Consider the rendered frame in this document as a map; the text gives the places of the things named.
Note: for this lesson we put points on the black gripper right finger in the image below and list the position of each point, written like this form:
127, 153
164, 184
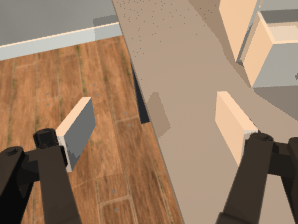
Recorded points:
258, 155

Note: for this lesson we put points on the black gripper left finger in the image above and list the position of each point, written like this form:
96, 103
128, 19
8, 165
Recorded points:
57, 152

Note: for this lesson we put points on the white chest of drawers with wooden top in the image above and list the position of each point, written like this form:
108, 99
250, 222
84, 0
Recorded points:
238, 17

